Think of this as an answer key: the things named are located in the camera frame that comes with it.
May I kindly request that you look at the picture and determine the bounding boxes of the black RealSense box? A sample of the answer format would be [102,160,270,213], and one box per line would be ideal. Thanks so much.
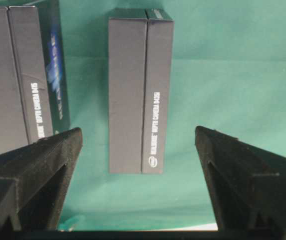
[108,8,174,174]
[0,0,70,154]

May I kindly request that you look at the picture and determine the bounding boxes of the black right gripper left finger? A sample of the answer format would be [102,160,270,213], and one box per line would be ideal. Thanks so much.
[0,127,83,235]

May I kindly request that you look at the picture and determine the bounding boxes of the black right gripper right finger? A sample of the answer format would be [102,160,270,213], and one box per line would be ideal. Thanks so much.
[195,126,286,233]

